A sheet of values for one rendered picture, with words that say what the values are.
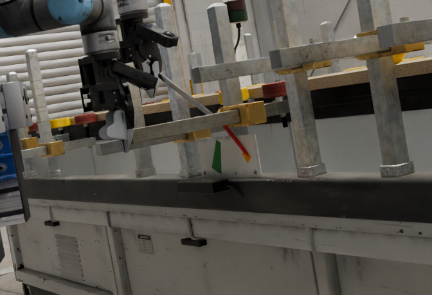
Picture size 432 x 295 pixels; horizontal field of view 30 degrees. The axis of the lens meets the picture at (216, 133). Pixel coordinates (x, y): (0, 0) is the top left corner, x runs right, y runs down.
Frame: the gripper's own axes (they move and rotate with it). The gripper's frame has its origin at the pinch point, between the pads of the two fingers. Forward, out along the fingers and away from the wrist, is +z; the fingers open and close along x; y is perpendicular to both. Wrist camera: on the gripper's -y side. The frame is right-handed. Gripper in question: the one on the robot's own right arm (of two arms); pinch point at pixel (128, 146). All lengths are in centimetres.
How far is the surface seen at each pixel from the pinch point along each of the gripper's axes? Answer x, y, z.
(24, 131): -152, -32, -5
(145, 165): -53, -30, 10
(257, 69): 26.6, -17.3, -11.2
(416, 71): 37, -50, -5
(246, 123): 3.8, -28.4, 0.0
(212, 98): -42, -50, -6
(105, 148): -23.5, -5.4, 0.9
